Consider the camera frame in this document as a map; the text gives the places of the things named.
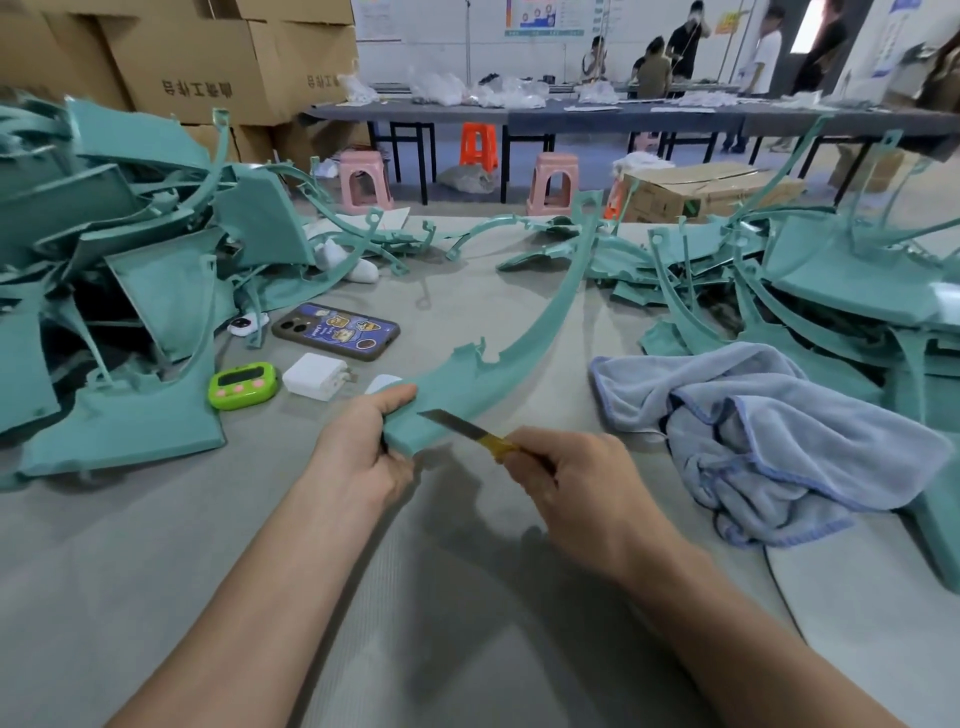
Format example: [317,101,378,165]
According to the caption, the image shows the person's right hand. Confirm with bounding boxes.
[501,427,695,591]

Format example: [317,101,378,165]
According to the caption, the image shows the person's left hand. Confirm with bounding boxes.
[309,384,418,516]

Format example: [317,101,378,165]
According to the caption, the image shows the yellow utility knife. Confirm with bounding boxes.
[417,408,558,475]

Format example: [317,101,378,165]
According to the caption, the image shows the long curved teal plastic part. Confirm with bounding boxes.
[381,190,606,460]

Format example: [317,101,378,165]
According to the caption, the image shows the person's left forearm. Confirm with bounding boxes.
[103,461,387,728]

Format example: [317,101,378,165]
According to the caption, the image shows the person's right forearm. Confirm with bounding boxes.
[621,546,910,728]

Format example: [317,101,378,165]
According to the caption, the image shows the white charger plug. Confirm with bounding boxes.
[282,352,355,402]

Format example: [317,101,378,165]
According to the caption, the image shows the phone with sticker case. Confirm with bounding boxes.
[271,302,402,363]

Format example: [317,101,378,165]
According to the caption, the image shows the white cotton gloves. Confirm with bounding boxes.
[313,238,381,285]

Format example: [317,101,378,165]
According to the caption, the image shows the green digital timer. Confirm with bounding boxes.
[207,363,281,411]

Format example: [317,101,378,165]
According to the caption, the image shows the grey felt table mat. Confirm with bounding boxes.
[0,216,960,728]

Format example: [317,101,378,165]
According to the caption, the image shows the thin teal curved strip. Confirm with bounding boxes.
[445,213,560,263]

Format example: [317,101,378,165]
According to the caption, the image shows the pink plastic stool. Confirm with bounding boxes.
[525,153,581,218]
[338,149,396,216]

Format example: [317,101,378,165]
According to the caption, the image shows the light blue towel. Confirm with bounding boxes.
[589,342,955,549]

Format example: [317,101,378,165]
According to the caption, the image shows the grey bag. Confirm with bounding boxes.
[438,163,498,195]

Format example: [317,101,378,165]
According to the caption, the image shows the orange plastic stool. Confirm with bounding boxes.
[459,123,501,174]

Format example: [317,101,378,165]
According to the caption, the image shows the large heap of teal panels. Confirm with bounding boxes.
[0,88,438,492]

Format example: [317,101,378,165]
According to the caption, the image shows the long dark grey table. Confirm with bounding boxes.
[298,96,960,207]

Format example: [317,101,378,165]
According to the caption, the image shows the open cardboard box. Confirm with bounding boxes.
[616,160,808,226]

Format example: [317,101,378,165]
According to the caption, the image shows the heap of clear plastic bags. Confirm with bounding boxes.
[336,69,622,111]

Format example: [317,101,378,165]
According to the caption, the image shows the heap of teal curved parts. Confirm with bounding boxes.
[496,112,960,594]

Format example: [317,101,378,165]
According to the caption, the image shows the stack of brown cardboard boxes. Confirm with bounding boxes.
[0,0,376,170]

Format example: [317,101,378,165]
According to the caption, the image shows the small brown cardboard box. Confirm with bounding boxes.
[828,142,921,194]

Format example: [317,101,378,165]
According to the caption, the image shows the white wall board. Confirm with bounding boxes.
[351,0,396,43]

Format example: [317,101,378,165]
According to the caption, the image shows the colourful wall poster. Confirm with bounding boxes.
[504,0,587,39]

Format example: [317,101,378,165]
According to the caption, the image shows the blue and white wall poster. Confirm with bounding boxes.
[871,0,925,81]

